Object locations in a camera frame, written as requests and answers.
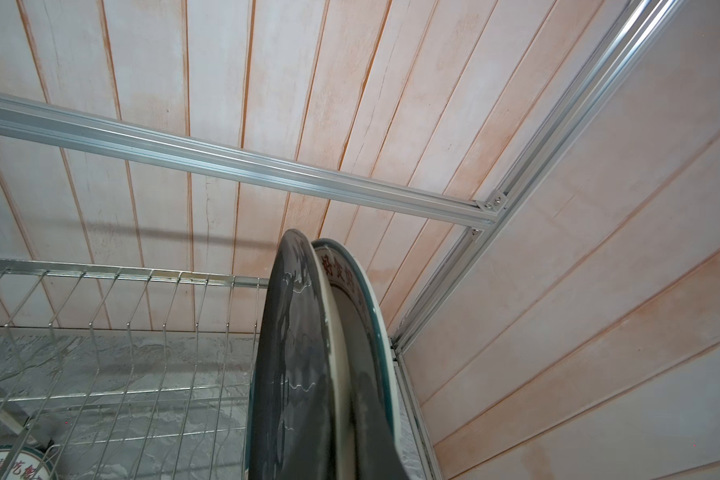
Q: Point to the stainless steel dish rack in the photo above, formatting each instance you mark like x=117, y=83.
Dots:
x=113, y=372

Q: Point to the black round plate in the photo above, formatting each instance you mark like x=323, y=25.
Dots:
x=300, y=414

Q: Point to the white plate green lettered rim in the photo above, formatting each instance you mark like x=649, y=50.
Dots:
x=363, y=325

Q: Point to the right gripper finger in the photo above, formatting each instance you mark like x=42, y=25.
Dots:
x=376, y=455

